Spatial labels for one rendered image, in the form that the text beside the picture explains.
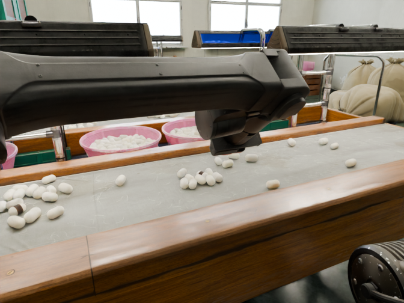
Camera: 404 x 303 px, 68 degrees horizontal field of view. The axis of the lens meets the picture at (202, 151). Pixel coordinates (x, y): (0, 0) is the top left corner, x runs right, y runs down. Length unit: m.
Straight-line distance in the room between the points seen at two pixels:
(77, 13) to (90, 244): 5.31
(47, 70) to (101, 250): 0.32
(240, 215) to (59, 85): 0.41
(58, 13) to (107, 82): 5.44
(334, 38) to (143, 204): 0.71
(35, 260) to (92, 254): 0.08
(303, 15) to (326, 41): 6.26
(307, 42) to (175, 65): 0.63
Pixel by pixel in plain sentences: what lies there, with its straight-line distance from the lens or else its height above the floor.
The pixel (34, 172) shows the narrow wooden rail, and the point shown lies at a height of 0.76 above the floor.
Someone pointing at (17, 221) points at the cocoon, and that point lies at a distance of 0.67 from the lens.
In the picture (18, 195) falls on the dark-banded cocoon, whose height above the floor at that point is 0.76.
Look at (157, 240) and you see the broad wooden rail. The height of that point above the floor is 0.76.
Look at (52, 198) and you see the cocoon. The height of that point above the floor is 0.75.
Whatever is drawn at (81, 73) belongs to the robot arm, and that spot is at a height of 1.05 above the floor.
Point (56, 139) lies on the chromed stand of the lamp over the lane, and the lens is 0.89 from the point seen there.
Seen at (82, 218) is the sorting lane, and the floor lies 0.74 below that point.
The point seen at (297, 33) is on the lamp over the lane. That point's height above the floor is 1.09.
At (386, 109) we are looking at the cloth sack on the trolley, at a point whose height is 0.40.
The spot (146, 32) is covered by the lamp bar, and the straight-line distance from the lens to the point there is 0.71.
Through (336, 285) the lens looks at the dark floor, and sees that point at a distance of 1.65.
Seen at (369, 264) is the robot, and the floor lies 0.76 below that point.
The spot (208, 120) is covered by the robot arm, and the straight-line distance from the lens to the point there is 0.43.
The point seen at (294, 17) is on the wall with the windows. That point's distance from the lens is 7.08.
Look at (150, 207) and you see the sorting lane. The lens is 0.66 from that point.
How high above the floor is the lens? 1.08
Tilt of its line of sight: 21 degrees down
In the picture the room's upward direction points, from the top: straight up
